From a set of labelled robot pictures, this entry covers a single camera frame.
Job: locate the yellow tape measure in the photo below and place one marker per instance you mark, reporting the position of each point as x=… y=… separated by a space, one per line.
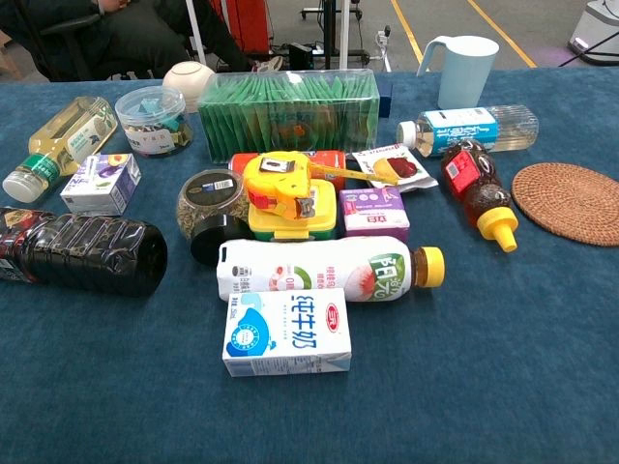
x=275 y=186

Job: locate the yellow lidded plastic box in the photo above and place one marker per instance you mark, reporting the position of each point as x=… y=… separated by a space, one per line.
x=324 y=212

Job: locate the white drink bottle yellow cap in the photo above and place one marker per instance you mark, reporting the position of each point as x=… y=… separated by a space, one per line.
x=314 y=270

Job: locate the small purple white carton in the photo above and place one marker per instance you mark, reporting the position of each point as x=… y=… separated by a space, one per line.
x=372 y=212

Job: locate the red soda can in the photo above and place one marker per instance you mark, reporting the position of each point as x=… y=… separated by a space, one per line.
x=333 y=164

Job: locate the white blue milk carton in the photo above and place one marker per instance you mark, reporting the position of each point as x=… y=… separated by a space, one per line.
x=290 y=333

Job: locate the seed jar black lid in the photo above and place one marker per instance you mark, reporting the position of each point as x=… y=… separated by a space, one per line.
x=203 y=203

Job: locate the white snack packet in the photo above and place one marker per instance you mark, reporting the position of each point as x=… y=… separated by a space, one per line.
x=401 y=166

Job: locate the clear box of green packets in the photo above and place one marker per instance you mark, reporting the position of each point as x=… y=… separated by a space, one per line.
x=290 y=116

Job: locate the dark blue box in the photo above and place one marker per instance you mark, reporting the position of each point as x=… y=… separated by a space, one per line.
x=385 y=99

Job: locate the white sneaker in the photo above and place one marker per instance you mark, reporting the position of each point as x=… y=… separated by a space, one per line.
x=271 y=64

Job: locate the honey bottle yellow nozzle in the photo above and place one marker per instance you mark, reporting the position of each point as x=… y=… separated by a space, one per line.
x=479 y=193

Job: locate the black foot pedal box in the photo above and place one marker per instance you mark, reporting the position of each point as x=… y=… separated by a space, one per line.
x=300 y=55

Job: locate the clear bottle blue label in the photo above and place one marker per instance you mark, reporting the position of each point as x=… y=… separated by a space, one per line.
x=459 y=128

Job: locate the clear round tub of clips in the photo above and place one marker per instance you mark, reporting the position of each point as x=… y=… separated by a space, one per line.
x=155 y=125

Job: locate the beige bowl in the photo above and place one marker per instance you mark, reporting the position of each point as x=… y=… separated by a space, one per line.
x=186 y=77

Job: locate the black tripod stand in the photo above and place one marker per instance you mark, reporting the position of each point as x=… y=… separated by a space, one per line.
x=330 y=29

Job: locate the white power strip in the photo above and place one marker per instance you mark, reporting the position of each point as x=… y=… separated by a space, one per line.
x=383 y=37

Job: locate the purple white juice carton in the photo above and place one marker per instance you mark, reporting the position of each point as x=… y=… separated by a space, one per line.
x=101 y=183

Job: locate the dark drink bottle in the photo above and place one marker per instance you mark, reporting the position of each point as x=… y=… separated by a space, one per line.
x=97 y=251

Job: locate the blue felt table cover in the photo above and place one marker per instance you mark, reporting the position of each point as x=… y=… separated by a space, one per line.
x=483 y=362

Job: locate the red cabinet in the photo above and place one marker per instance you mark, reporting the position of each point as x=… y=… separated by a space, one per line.
x=246 y=24

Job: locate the light blue pitcher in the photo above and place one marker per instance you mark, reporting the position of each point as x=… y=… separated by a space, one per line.
x=464 y=72

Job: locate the seated person dark clothes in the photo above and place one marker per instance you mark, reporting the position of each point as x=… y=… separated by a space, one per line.
x=135 y=38

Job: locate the round woven rattan coaster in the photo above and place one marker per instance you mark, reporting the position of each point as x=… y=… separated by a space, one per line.
x=570 y=203

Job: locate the pale yellow liquid bottle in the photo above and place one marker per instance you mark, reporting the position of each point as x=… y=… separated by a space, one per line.
x=63 y=140

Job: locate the black office chair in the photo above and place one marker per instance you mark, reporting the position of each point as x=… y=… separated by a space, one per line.
x=72 y=23

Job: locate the white grey machine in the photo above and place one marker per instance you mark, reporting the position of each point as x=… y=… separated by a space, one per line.
x=595 y=29

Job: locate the white frame post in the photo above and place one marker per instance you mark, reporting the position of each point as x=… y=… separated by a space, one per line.
x=195 y=24
x=344 y=34

